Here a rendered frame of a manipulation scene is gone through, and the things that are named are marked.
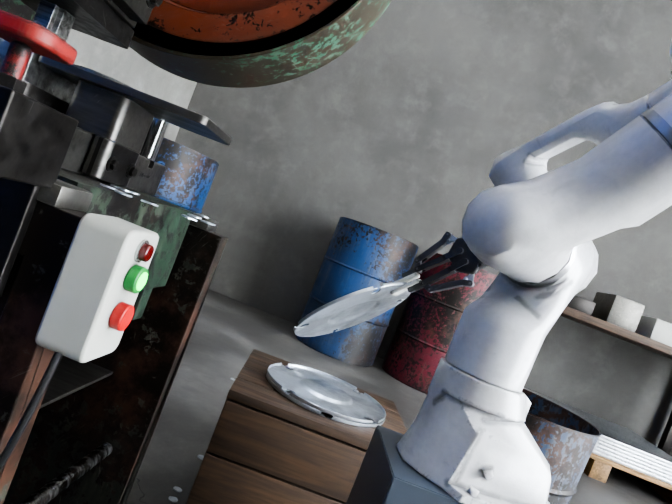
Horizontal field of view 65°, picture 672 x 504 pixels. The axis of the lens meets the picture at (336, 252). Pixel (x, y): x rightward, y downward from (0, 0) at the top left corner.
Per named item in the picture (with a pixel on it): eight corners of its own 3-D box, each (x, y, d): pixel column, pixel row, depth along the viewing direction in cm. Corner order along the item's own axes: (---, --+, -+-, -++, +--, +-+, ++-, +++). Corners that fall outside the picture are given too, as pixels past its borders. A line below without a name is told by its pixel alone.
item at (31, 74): (82, 112, 85) (92, 85, 85) (22, 81, 70) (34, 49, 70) (32, 92, 86) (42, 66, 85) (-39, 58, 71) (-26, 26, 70)
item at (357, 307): (281, 347, 127) (280, 344, 127) (381, 319, 140) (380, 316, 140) (317, 303, 103) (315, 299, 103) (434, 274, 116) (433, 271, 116)
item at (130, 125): (204, 216, 83) (234, 136, 83) (172, 208, 69) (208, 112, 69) (61, 160, 85) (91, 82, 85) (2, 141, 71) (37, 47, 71)
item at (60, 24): (70, 44, 80) (79, 21, 80) (51, 30, 75) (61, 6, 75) (51, 36, 80) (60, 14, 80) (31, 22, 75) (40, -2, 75)
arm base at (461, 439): (520, 476, 82) (553, 393, 82) (579, 547, 64) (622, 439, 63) (388, 427, 82) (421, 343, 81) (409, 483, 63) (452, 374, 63)
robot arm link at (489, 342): (559, 400, 77) (622, 242, 76) (495, 388, 64) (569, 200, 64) (496, 369, 85) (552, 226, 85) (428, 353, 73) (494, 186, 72)
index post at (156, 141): (155, 162, 96) (174, 113, 96) (148, 159, 93) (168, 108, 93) (141, 156, 96) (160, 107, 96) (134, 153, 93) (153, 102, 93)
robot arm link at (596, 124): (706, 153, 80) (546, 247, 104) (643, 59, 86) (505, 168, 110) (674, 152, 74) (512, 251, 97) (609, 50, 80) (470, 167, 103)
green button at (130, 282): (142, 293, 54) (152, 267, 54) (130, 295, 51) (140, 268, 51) (131, 289, 54) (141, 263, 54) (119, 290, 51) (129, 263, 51)
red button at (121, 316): (128, 329, 54) (138, 304, 54) (115, 333, 51) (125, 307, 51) (117, 325, 54) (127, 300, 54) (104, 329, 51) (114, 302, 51)
